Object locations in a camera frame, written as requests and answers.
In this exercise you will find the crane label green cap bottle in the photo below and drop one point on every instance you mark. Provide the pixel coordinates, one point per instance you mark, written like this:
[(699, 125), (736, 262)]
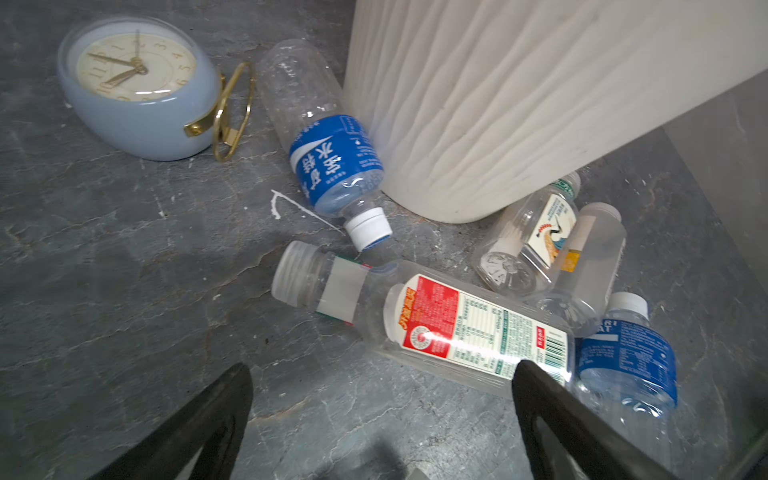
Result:
[(516, 256)]

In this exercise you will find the clear bottle yellow label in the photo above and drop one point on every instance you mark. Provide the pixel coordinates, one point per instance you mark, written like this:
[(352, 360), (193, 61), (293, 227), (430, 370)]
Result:
[(586, 268)]

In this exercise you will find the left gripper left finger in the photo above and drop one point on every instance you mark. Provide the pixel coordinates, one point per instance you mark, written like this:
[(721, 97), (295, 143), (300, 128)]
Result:
[(208, 430)]

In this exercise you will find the small blue label bottle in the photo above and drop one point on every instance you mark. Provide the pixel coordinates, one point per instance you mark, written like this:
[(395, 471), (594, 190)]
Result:
[(627, 372)]

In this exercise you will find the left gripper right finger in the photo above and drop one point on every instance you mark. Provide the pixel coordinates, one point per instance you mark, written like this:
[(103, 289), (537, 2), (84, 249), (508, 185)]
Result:
[(555, 426)]

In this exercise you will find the blue label bottle near bin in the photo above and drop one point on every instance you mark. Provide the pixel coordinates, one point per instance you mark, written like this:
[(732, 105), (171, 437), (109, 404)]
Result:
[(335, 162)]

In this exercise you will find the red green label bottle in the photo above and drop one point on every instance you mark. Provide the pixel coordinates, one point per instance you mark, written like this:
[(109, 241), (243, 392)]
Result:
[(428, 320)]

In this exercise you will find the light blue alarm clock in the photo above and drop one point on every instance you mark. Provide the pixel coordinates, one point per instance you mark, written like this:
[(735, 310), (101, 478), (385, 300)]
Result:
[(148, 89)]

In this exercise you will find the cream ribbed trash bin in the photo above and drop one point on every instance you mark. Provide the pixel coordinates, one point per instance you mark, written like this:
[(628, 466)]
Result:
[(472, 105)]

